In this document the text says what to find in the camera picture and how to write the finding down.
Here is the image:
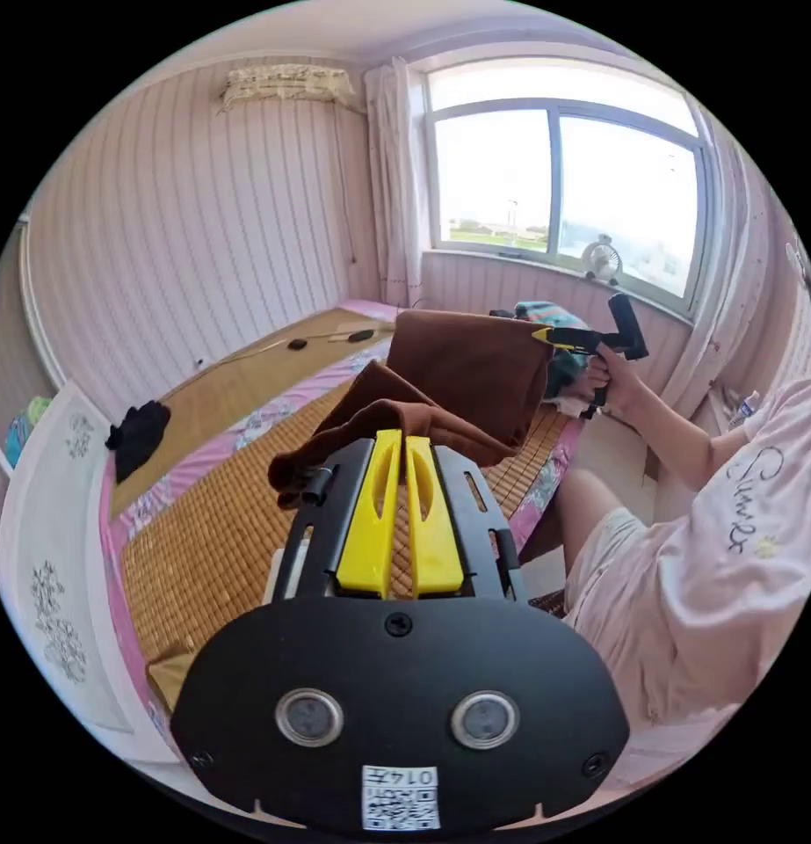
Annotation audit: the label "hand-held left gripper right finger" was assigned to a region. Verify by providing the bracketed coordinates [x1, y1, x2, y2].
[404, 434, 465, 600]

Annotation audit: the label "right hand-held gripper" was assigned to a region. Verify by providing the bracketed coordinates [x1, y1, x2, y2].
[531, 326, 620, 422]

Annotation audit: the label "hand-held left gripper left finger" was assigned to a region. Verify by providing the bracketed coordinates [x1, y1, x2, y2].
[336, 429, 404, 599]

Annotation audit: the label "brown pants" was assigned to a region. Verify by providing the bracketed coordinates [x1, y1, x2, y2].
[268, 309, 556, 510]

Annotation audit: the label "person's right forearm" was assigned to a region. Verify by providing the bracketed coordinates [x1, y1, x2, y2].
[620, 387, 733, 494]

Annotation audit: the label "person's right hand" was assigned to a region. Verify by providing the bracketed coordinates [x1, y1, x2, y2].
[585, 347, 646, 418]

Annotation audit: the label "small white fan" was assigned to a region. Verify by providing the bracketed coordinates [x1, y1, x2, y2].
[578, 233, 625, 287]

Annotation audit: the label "window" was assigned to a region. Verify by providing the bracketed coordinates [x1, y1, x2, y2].
[423, 57, 717, 319]

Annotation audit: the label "bed with woven mat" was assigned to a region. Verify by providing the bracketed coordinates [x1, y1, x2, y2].
[0, 297, 588, 769]

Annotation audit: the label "pink curtain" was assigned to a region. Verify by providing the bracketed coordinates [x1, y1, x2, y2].
[660, 112, 805, 423]

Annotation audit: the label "white curtain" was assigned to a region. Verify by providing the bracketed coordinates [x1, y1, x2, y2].
[363, 56, 434, 309]

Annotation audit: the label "black garment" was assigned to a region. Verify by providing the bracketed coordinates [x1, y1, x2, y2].
[105, 399, 173, 486]

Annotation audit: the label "person's body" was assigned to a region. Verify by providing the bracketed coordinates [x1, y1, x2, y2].
[553, 240, 811, 796]

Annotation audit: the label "covered air conditioner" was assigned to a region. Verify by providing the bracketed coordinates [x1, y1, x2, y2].
[218, 63, 358, 113]

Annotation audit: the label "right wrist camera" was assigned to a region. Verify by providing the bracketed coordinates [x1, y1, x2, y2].
[607, 292, 650, 362]

